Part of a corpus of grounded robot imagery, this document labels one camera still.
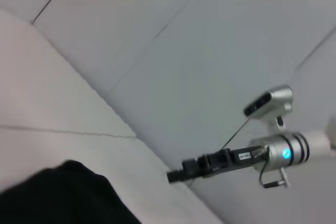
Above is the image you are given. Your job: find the right gripper cable with connector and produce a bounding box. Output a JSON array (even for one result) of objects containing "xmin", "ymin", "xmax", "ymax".
[{"xmin": 257, "ymin": 148, "xmax": 291, "ymax": 189}]

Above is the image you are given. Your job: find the black t-shirt with white lettering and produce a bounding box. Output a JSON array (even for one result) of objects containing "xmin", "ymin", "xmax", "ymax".
[{"xmin": 0, "ymin": 159, "xmax": 144, "ymax": 224}]

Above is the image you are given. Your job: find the thin grey cable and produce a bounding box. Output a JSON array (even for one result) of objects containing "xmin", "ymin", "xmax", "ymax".
[{"xmin": 219, "ymin": 118, "xmax": 250, "ymax": 152}]

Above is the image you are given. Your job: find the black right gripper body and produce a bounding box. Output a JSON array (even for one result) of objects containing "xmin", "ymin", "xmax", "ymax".
[{"xmin": 197, "ymin": 145, "xmax": 266, "ymax": 179}]

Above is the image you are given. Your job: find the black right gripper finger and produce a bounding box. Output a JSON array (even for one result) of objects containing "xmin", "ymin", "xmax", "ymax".
[
  {"xmin": 182, "ymin": 157, "xmax": 202, "ymax": 175},
  {"xmin": 166, "ymin": 169, "xmax": 196, "ymax": 184}
]

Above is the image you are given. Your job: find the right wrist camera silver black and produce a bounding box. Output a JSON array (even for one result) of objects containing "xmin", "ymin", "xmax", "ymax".
[{"xmin": 243, "ymin": 84, "xmax": 295, "ymax": 133}]

